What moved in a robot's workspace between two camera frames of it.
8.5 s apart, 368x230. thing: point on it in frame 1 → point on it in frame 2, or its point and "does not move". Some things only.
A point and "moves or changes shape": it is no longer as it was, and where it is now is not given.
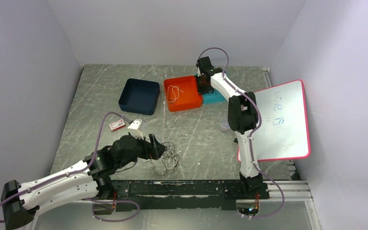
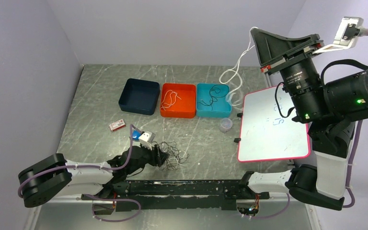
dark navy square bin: (139, 96) does not move
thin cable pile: (166, 164) moves or changes shape
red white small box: (118, 124) does not move
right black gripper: (202, 91) → (269, 46)
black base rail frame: (185, 195) does not move
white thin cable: (173, 93) moves or changes shape
